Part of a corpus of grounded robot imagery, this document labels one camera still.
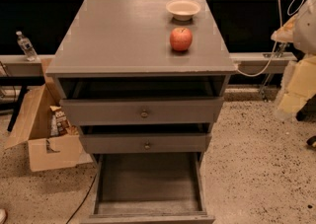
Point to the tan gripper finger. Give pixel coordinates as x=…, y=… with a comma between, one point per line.
x=298, y=86

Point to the red apple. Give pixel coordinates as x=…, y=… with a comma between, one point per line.
x=181, y=39

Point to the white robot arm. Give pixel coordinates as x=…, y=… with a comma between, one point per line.
x=300, y=30

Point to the grey top drawer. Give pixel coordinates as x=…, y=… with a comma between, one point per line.
x=123, y=112

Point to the grey wooden drawer cabinet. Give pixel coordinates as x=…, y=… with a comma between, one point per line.
x=120, y=50

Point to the grey middle drawer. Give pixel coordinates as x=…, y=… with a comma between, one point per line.
x=145, y=138

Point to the grey open bottom drawer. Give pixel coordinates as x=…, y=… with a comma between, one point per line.
x=155, y=188

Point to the metal stand pole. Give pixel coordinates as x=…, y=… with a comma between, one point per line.
x=278, y=52

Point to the white bowl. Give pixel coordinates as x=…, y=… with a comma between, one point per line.
x=183, y=10

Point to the brown snack bag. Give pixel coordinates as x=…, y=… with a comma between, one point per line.
x=59, y=121

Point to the open cardboard box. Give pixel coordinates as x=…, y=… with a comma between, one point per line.
x=33, y=128

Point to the black table leg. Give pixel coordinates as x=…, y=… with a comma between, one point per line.
x=17, y=107

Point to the clear plastic water bottle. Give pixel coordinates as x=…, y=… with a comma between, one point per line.
x=26, y=46

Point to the grey window ledge rail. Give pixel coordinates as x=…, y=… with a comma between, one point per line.
x=250, y=63

